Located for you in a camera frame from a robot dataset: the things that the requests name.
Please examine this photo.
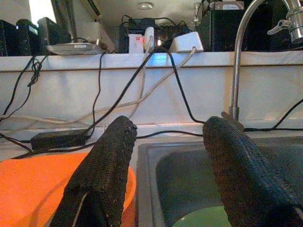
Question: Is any orange plastic bowl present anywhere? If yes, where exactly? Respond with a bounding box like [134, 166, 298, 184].
[0, 152, 133, 227]

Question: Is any black electronics box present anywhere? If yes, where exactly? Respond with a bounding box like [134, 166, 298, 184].
[115, 15, 192, 54]
[0, 19, 31, 57]
[37, 17, 71, 45]

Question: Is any round ceiling lamp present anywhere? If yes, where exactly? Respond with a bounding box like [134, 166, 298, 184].
[138, 1, 154, 10]

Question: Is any black computer case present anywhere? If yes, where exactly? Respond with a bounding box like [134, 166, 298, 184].
[209, 1, 303, 52]

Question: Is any thick black adapter cable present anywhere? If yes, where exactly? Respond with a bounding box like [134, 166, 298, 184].
[87, 40, 175, 137]

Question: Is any white box red mark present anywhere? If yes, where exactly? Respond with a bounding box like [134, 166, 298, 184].
[128, 33, 145, 54]

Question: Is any black power adapter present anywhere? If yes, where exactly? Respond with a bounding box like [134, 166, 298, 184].
[30, 129, 92, 151]

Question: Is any white cable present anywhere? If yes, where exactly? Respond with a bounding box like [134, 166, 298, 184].
[129, 35, 153, 119]
[0, 46, 197, 126]

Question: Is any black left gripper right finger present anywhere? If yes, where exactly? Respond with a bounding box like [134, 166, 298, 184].
[203, 115, 303, 227]

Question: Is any green plate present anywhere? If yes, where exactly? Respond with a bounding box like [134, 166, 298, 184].
[171, 205, 234, 227]

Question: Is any silver flat device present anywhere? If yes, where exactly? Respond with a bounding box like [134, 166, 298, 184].
[46, 42, 105, 56]

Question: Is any chrome faucet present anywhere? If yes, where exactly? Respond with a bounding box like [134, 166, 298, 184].
[221, 0, 303, 132]

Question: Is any white plug adapter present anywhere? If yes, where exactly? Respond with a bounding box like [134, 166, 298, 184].
[143, 26, 156, 52]

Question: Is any thin black cable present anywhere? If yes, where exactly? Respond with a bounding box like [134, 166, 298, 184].
[91, 52, 107, 133]

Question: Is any knotted black cable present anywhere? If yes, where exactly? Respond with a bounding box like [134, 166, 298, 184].
[0, 55, 48, 123]

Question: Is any stainless steel sink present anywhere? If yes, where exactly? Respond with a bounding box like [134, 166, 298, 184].
[136, 131, 303, 227]

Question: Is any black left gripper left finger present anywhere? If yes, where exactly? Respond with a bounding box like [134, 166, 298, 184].
[49, 115, 138, 227]

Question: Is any silver hard drive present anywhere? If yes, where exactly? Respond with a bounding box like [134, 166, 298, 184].
[214, 0, 245, 10]

